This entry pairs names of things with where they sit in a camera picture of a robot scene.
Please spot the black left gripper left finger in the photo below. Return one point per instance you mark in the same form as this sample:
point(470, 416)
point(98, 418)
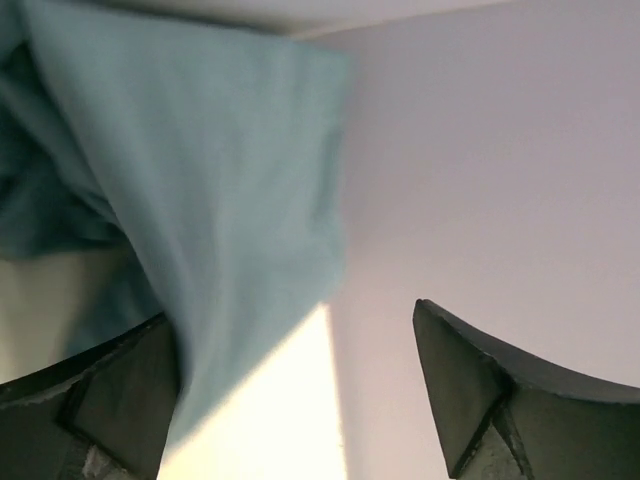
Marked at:
point(102, 414)

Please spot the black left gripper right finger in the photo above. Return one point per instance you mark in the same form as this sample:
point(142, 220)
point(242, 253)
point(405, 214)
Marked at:
point(503, 413)

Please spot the blue t shirt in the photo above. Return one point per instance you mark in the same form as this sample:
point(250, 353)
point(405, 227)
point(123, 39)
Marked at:
point(212, 153)

